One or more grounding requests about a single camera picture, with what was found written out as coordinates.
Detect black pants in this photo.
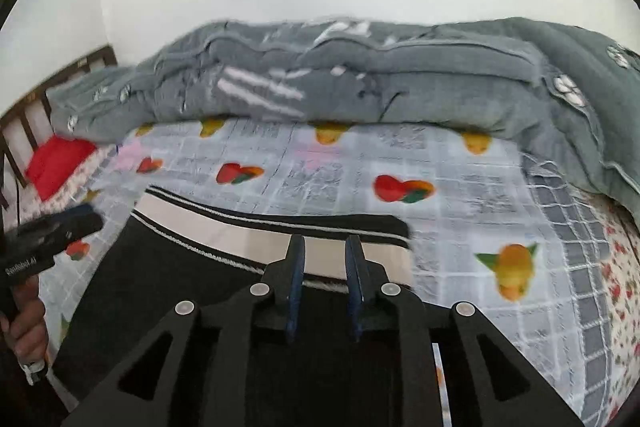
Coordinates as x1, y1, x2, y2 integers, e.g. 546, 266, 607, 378
52, 187, 442, 427

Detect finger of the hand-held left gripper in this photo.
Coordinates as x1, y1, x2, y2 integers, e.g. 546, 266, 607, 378
49, 204, 97, 228

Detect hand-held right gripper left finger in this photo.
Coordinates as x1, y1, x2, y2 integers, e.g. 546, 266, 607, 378
62, 234, 306, 427

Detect red pillow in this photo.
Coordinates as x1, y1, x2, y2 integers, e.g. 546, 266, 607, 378
26, 138, 99, 202

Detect dark wooden headboard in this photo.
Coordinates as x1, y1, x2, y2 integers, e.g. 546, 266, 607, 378
0, 46, 119, 210

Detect grey floral quilt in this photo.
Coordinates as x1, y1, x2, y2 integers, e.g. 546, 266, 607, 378
47, 19, 640, 228

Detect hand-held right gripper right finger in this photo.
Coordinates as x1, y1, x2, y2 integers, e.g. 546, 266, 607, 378
345, 234, 587, 427

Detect fruit print checked sheet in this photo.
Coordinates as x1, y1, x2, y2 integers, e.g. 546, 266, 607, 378
39, 117, 626, 427

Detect person's left hand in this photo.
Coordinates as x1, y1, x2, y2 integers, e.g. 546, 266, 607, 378
7, 276, 49, 360

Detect floral bed sheet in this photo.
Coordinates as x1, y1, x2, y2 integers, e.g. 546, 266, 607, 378
20, 142, 640, 423

